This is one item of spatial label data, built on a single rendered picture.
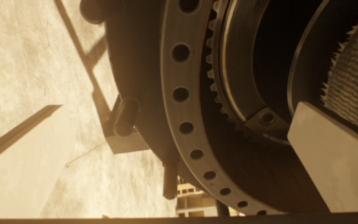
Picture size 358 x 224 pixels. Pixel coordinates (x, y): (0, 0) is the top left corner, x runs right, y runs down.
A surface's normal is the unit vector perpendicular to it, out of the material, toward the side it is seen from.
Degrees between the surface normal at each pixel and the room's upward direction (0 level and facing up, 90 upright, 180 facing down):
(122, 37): 90
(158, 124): 90
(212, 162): 90
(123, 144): 90
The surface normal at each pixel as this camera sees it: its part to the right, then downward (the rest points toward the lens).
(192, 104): 0.02, 0.52
